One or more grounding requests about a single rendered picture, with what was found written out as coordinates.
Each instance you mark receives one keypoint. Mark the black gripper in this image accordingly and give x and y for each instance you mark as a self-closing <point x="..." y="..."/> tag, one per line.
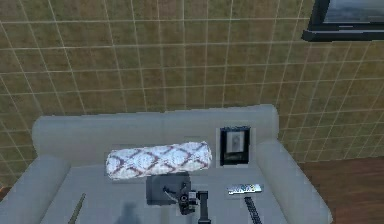
<point x="184" y="199"/>

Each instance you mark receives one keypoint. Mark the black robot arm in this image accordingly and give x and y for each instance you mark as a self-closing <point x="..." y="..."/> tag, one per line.
<point x="203" y="206"/>

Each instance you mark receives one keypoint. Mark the grey sofa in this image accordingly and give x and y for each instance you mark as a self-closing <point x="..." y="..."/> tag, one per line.
<point x="83" y="133"/>

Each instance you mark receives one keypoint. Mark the white red patterned bolster pillow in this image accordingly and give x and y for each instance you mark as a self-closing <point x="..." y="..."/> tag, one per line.
<point x="156" y="160"/>

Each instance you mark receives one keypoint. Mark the silver remote control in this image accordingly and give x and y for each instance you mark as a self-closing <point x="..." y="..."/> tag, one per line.
<point x="245" y="189"/>

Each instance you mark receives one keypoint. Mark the black framed picture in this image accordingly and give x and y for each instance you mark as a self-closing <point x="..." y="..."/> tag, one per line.
<point x="235" y="143"/>

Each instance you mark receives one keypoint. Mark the black remote control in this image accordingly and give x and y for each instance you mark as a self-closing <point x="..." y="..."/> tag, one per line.
<point x="252" y="210"/>

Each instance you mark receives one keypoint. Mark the olive thin stick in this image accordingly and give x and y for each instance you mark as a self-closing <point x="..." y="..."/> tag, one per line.
<point x="77" y="208"/>

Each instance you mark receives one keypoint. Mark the black framed window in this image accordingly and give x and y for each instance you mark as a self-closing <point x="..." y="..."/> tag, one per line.
<point x="346" y="20"/>

